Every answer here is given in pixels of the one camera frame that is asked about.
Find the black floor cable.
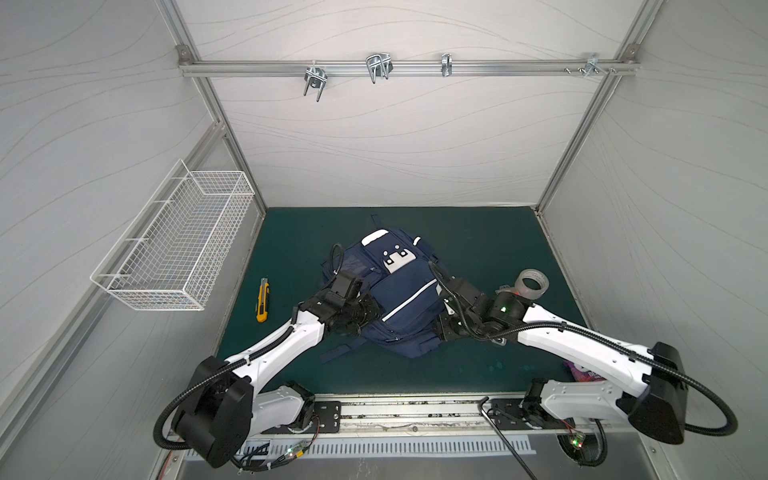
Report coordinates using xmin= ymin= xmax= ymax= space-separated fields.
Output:
xmin=477 ymin=395 xmax=538 ymax=480

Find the clear tape roll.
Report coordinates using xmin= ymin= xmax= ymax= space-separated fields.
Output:
xmin=514 ymin=269 xmax=550 ymax=300

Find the white wire basket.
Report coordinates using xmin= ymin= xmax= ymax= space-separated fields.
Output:
xmin=90 ymin=159 xmax=254 ymax=312

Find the middle metal hook clamp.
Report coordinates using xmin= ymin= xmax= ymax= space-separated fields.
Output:
xmin=365 ymin=52 xmax=393 ymax=84

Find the pink snack pouch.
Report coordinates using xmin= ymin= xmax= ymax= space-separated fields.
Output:
xmin=565 ymin=361 xmax=605 ymax=382

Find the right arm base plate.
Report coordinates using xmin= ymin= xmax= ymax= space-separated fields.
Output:
xmin=489 ymin=398 xmax=566 ymax=431

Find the yellow utility knife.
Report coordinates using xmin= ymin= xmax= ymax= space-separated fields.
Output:
xmin=255 ymin=277 xmax=270 ymax=323

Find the small metal ring clamp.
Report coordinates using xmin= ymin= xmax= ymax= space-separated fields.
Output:
xmin=441 ymin=53 xmax=453 ymax=78

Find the aluminium top rail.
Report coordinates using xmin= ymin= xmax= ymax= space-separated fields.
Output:
xmin=179 ymin=57 xmax=641 ymax=78

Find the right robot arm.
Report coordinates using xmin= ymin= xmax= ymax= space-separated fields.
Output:
xmin=437 ymin=278 xmax=738 ymax=445

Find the right metal hook clamp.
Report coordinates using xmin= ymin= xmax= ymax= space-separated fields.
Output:
xmin=564 ymin=53 xmax=618 ymax=78

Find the left metal hook clamp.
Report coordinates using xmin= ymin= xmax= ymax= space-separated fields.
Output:
xmin=303 ymin=66 xmax=328 ymax=102

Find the metal hook clamp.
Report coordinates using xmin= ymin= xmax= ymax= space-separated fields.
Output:
xmin=365 ymin=52 xmax=393 ymax=84
xmin=303 ymin=66 xmax=328 ymax=102
xmin=564 ymin=53 xmax=618 ymax=78

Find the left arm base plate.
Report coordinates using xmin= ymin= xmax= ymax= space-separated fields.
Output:
xmin=299 ymin=401 xmax=342 ymax=433

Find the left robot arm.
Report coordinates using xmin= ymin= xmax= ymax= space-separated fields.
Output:
xmin=152 ymin=244 xmax=381 ymax=468

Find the navy blue student backpack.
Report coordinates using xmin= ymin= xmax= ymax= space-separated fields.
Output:
xmin=321 ymin=214 xmax=446 ymax=363

